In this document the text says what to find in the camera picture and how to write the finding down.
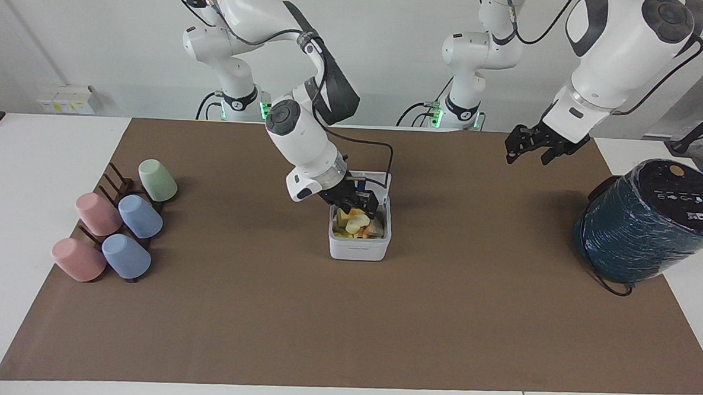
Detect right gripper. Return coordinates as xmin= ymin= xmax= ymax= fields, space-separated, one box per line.
xmin=318 ymin=174 xmax=383 ymax=219

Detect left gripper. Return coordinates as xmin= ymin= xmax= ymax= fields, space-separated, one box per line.
xmin=504 ymin=117 xmax=592 ymax=168

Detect pale yellow peel scrap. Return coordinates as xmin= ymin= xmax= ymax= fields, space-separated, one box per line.
xmin=345 ymin=213 xmax=372 ymax=235

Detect white square container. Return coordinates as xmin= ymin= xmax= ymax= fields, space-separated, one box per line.
xmin=327 ymin=170 xmax=395 ymax=263

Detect dark teal wrapped appliance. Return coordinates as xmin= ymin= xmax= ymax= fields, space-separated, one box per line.
xmin=571 ymin=155 xmax=703 ymax=289

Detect green cup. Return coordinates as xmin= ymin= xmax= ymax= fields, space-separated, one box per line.
xmin=136 ymin=158 xmax=180 ymax=203

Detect blue cup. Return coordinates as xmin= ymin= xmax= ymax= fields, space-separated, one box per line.
xmin=100 ymin=232 xmax=154 ymax=281
xmin=116 ymin=193 xmax=165 ymax=241

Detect dark brown cup rack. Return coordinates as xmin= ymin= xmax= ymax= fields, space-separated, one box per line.
xmin=76 ymin=160 xmax=167 ymax=285

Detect pink cup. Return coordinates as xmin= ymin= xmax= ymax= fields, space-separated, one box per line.
xmin=74 ymin=192 xmax=125 ymax=238
xmin=50 ymin=237 xmax=109 ymax=284

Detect white wall outlet box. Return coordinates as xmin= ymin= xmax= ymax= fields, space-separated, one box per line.
xmin=37 ymin=82 xmax=103 ymax=116

